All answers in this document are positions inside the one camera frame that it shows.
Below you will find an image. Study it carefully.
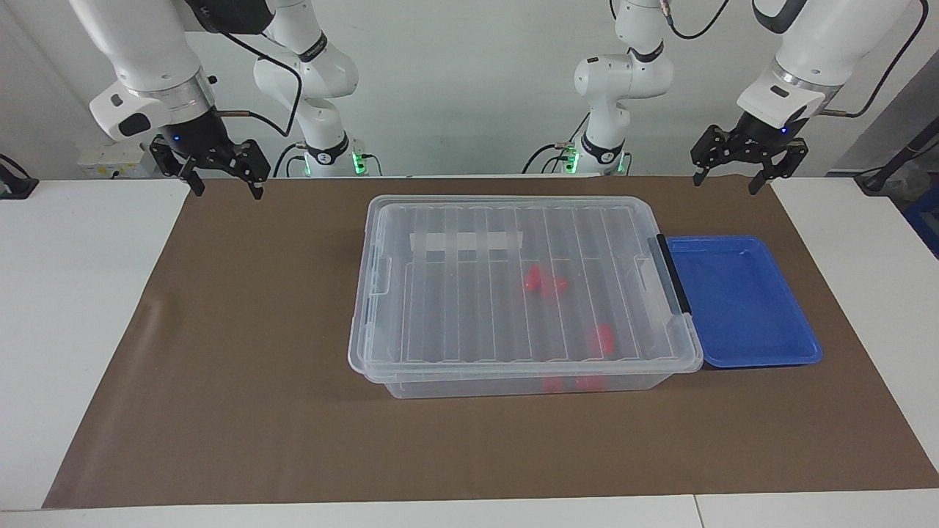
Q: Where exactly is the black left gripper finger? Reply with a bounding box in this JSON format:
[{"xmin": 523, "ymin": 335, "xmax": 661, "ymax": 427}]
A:
[
  {"xmin": 748, "ymin": 143, "xmax": 808, "ymax": 195},
  {"xmin": 691, "ymin": 126, "xmax": 731, "ymax": 186}
]

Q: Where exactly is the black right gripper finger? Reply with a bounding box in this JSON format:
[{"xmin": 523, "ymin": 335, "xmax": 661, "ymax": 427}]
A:
[
  {"xmin": 233, "ymin": 139, "xmax": 271, "ymax": 200},
  {"xmin": 150, "ymin": 138, "xmax": 206, "ymax": 197}
]

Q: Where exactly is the clear ribbed plastic lid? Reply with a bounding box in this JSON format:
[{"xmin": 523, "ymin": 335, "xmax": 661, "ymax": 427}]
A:
[{"xmin": 348, "ymin": 194, "xmax": 705, "ymax": 378}]

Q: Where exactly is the blue plastic tray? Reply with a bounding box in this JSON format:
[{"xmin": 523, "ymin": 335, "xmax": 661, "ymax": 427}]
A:
[{"xmin": 666, "ymin": 235, "xmax": 824, "ymax": 369}]

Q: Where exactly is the clear plastic storage box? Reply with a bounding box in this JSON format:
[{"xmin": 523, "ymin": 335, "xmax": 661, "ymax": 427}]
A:
[{"xmin": 349, "ymin": 195, "xmax": 705, "ymax": 400}]

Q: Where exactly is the white power strip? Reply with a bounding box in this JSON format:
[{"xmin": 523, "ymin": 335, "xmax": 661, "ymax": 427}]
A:
[{"xmin": 77, "ymin": 143, "xmax": 156, "ymax": 180}]

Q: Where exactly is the black tripod stand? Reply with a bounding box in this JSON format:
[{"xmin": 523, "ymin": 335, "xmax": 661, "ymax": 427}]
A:
[{"xmin": 855, "ymin": 116, "xmax": 939, "ymax": 196}]

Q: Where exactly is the blue crate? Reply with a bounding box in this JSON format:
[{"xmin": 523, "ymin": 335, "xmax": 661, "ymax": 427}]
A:
[{"xmin": 904, "ymin": 197, "xmax": 939, "ymax": 259}]

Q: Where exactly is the brown paper table mat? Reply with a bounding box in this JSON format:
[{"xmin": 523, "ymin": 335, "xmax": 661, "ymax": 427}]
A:
[{"xmin": 42, "ymin": 175, "xmax": 939, "ymax": 509}]

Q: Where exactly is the black right base cable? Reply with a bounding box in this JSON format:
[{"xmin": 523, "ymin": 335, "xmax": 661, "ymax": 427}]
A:
[{"xmin": 272, "ymin": 143, "xmax": 305, "ymax": 177}]

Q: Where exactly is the black base cable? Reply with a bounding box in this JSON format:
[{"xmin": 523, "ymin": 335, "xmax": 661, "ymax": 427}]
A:
[
  {"xmin": 272, "ymin": 143, "xmax": 305, "ymax": 177},
  {"xmin": 522, "ymin": 142, "xmax": 582, "ymax": 175}
]

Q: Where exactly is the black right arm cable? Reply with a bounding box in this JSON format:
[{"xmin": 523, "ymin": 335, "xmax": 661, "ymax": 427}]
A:
[{"xmin": 197, "ymin": 6, "xmax": 304, "ymax": 139}]

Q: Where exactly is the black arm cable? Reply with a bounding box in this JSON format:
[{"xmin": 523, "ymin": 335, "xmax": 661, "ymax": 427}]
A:
[
  {"xmin": 197, "ymin": 6, "xmax": 304, "ymax": 139},
  {"xmin": 660, "ymin": 0, "xmax": 929, "ymax": 118}
]

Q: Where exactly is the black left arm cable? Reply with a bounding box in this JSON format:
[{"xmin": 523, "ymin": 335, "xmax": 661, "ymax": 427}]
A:
[{"xmin": 660, "ymin": 0, "xmax": 929, "ymax": 118}]

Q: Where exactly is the black box handle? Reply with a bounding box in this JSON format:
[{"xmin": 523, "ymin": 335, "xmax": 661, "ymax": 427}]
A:
[{"xmin": 655, "ymin": 235, "xmax": 693, "ymax": 316}]

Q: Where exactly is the black clamp mount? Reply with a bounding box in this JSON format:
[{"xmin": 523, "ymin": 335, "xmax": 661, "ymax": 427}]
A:
[{"xmin": 0, "ymin": 153, "xmax": 40, "ymax": 200}]

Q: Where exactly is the black left base cable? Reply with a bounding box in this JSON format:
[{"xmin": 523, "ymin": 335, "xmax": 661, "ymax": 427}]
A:
[{"xmin": 522, "ymin": 142, "xmax": 582, "ymax": 175}]

